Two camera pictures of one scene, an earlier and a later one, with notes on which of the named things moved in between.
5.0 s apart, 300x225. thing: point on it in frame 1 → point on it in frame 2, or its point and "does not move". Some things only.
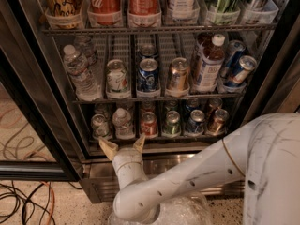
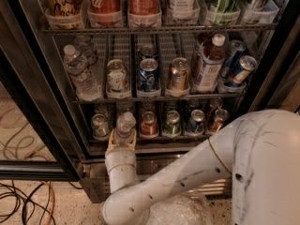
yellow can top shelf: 64,6 does not move
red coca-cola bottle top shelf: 104,6 does not move
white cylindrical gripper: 126,157 → 120,157
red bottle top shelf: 144,7 does not move
